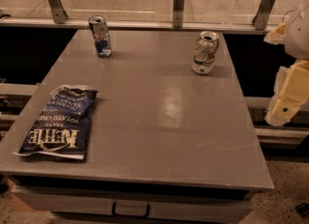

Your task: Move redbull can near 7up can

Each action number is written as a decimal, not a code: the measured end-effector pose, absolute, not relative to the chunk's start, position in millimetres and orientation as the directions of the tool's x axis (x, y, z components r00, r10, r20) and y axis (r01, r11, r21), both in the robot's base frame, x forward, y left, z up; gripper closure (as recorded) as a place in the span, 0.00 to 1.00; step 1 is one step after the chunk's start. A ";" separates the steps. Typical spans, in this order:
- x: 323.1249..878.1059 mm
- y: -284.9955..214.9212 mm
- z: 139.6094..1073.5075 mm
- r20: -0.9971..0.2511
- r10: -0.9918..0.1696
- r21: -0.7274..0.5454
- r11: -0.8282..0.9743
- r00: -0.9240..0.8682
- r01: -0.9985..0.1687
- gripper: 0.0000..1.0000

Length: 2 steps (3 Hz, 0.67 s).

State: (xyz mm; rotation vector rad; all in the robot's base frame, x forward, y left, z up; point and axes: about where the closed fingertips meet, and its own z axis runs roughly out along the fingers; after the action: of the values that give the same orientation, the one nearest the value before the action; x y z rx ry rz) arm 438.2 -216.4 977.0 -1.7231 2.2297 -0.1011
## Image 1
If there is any middle metal railing bracket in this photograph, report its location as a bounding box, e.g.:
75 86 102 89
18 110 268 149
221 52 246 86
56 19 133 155
172 0 184 28

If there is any black drawer handle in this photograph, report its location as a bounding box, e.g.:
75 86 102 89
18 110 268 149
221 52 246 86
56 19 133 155
111 202 151 218

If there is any grey drawer with black handle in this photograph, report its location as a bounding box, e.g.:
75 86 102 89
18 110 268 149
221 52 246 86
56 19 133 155
13 185 252 224

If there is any right metal railing bracket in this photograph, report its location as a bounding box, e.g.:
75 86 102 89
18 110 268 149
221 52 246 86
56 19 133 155
252 0 276 30

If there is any left metal railing bracket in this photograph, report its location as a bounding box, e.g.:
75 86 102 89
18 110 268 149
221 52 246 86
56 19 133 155
47 0 68 24

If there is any blue silver redbull can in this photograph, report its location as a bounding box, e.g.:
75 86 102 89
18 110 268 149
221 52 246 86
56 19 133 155
88 15 112 58

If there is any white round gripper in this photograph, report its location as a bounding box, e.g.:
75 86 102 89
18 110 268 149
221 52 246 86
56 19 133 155
264 0 309 126

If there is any metal railing bracket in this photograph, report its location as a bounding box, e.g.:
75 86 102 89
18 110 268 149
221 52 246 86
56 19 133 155
47 0 68 24
172 0 184 28
252 0 276 30

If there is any blue kettle chips bag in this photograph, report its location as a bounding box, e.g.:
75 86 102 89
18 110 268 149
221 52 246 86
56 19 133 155
16 85 98 160

